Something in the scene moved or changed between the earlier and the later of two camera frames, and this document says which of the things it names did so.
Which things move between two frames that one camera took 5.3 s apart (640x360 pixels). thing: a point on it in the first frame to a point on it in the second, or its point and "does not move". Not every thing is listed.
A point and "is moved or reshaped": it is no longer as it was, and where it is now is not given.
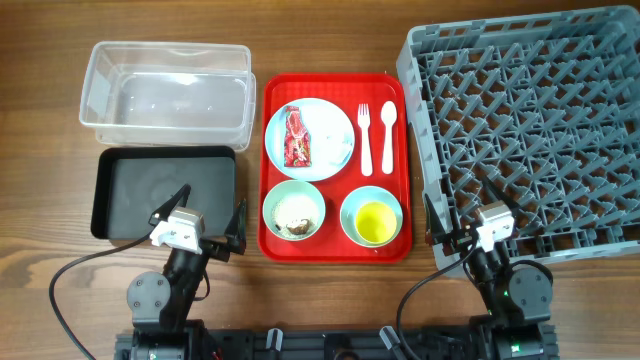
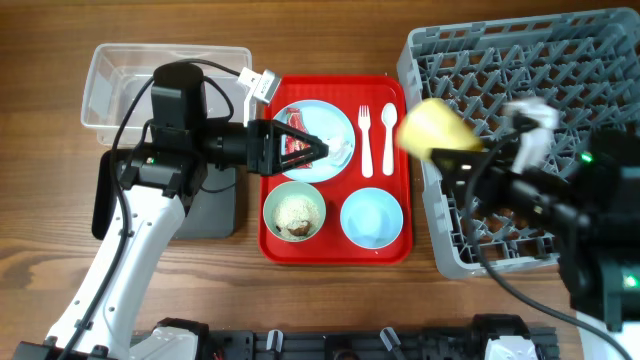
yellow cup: [375, 222] to [435, 124]
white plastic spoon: [388, 114] does not move
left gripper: [233, 234] to [263, 162]
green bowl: [294, 210] does not move
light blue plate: [332, 139] does not move
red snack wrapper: [297, 140] does not move
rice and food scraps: [296, 215] does not move
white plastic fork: [364, 121] does not move
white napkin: [335, 142] is moved or reshaped
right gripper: [454, 239] to [459, 161]
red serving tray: [335, 169] does not move
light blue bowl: [357, 199] does not move
